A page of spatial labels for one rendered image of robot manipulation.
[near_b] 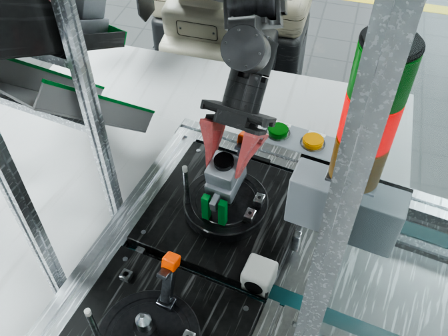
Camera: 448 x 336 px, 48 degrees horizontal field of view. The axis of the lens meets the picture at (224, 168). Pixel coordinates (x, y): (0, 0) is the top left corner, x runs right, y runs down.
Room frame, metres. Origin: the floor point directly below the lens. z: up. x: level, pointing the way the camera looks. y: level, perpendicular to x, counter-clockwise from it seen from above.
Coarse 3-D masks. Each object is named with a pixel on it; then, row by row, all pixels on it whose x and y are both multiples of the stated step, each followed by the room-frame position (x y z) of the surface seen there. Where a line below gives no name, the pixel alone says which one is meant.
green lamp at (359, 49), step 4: (356, 48) 0.33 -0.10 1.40; (360, 48) 0.33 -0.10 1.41; (356, 52) 0.33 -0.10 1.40; (360, 52) 0.32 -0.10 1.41; (356, 56) 0.33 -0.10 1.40; (360, 56) 0.32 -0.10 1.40; (356, 60) 0.33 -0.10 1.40; (356, 64) 0.33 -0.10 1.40; (352, 68) 0.33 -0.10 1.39; (356, 68) 0.32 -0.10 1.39; (352, 72) 0.33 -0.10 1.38; (356, 72) 0.32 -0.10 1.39; (352, 76) 0.33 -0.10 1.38; (352, 80) 0.33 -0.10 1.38; (348, 84) 0.33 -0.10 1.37; (352, 84) 0.32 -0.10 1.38; (348, 88) 0.33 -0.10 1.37; (352, 88) 0.32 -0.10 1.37; (348, 92) 0.33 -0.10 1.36; (348, 96) 0.33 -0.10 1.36
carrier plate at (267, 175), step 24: (192, 144) 0.66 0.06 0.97; (192, 168) 0.60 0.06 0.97; (264, 168) 0.60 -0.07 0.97; (168, 192) 0.55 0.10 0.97; (144, 216) 0.50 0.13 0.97; (168, 216) 0.50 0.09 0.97; (144, 240) 0.45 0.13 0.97; (168, 240) 0.45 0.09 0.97; (192, 240) 0.45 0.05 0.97; (264, 240) 0.45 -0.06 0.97; (288, 240) 0.45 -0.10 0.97; (192, 264) 0.41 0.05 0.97; (216, 264) 0.41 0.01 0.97; (240, 264) 0.41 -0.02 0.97; (240, 288) 0.37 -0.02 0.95
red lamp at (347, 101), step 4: (344, 100) 0.34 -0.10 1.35; (348, 100) 0.33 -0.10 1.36; (344, 104) 0.33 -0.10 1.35; (348, 104) 0.32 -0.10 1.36; (344, 108) 0.33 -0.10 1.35; (348, 108) 0.32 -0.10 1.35; (344, 112) 0.33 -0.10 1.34; (344, 116) 0.32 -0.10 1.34; (340, 120) 0.33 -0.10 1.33; (344, 120) 0.32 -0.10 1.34; (340, 124) 0.33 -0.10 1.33; (344, 124) 0.32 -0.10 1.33; (340, 128) 0.33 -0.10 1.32; (340, 132) 0.33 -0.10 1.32; (340, 136) 0.32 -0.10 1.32; (340, 140) 0.32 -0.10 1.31
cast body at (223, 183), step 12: (216, 156) 0.51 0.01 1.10; (228, 156) 0.51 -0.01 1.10; (216, 168) 0.50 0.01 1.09; (228, 168) 0.49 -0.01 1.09; (216, 180) 0.49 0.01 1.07; (228, 180) 0.48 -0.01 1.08; (240, 180) 0.51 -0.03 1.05; (216, 192) 0.48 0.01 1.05; (228, 192) 0.48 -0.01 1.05; (216, 204) 0.47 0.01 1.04
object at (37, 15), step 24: (0, 0) 0.52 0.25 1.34; (24, 0) 0.54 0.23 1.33; (48, 0) 0.57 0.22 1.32; (0, 24) 0.51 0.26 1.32; (24, 24) 0.53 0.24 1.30; (48, 24) 0.56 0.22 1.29; (0, 48) 0.50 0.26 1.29; (24, 48) 0.52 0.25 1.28; (48, 48) 0.55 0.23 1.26; (96, 48) 0.61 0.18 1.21
